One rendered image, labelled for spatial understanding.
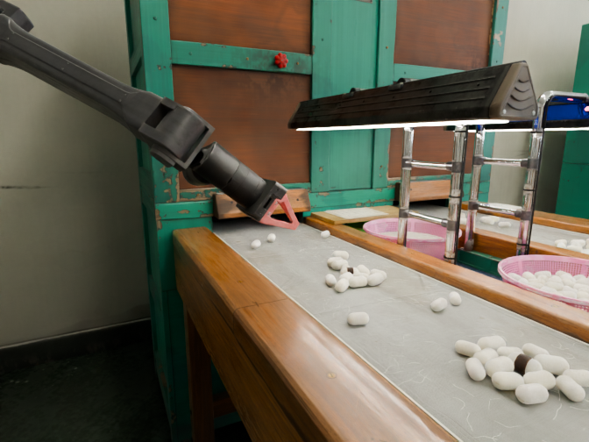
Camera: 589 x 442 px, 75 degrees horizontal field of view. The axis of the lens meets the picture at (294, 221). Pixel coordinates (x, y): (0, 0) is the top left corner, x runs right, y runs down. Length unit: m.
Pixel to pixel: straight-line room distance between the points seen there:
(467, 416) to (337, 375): 0.14
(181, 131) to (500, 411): 0.52
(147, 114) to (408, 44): 1.10
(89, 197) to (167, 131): 1.42
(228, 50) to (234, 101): 0.14
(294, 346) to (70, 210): 1.61
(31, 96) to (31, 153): 0.23
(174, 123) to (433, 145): 1.18
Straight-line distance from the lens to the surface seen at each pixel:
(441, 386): 0.51
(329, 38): 1.33
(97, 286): 2.08
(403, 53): 1.52
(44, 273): 2.07
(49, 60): 0.73
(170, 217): 1.14
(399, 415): 0.41
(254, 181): 0.62
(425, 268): 0.84
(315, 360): 0.48
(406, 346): 0.57
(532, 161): 1.04
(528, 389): 0.51
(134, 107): 0.63
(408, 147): 0.95
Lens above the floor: 1.02
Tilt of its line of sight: 12 degrees down
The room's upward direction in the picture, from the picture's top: straight up
